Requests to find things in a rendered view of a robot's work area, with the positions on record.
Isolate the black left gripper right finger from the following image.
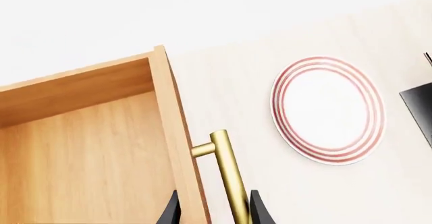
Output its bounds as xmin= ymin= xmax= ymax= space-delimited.
xmin=248 ymin=188 xmax=277 ymax=224

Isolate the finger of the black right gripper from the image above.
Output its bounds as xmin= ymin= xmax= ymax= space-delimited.
xmin=398 ymin=80 xmax=432 ymax=149

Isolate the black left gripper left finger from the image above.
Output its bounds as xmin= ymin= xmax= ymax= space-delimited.
xmin=155 ymin=190 xmax=182 ymax=224

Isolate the light wooden drawer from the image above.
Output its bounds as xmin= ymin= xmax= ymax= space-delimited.
xmin=0 ymin=45 xmax=212 ymax=224

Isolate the white plate with red rings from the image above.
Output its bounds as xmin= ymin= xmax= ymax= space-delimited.
xmin=270 ymin=55 xmax=386 ymax=167

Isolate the brass drawer handle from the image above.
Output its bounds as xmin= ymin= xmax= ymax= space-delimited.
xmin=190 ymin=129 xmax=252 ymax=224

